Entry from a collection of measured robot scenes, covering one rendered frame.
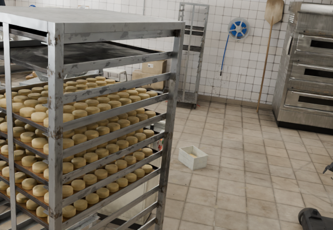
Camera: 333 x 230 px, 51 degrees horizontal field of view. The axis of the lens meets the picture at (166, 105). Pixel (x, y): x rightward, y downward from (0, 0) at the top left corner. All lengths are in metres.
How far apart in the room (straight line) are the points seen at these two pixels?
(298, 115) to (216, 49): 1.95
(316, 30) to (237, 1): 1.62
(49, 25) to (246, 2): 5.87
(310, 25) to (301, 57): 0.49
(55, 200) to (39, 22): 0.53
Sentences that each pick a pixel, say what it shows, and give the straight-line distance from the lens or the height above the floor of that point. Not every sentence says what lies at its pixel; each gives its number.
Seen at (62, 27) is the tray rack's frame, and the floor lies 1.81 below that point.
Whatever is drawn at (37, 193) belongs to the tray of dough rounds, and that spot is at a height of 1.24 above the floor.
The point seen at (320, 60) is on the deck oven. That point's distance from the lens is 5.91.
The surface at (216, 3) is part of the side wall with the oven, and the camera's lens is 6.71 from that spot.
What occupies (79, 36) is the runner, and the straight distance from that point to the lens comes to 1.08.
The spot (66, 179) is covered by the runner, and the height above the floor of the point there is 1.32.
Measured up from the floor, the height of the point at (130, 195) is 0.34.
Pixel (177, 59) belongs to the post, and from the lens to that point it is 1.45.
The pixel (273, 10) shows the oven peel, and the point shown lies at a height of 1.84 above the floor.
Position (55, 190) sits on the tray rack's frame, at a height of 1.32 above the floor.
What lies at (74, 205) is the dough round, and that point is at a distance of 1.38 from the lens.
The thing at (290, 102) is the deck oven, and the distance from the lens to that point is 5.95.
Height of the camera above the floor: 1.92
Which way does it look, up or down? 18 degrees down
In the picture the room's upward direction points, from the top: 6 degrees clockwise
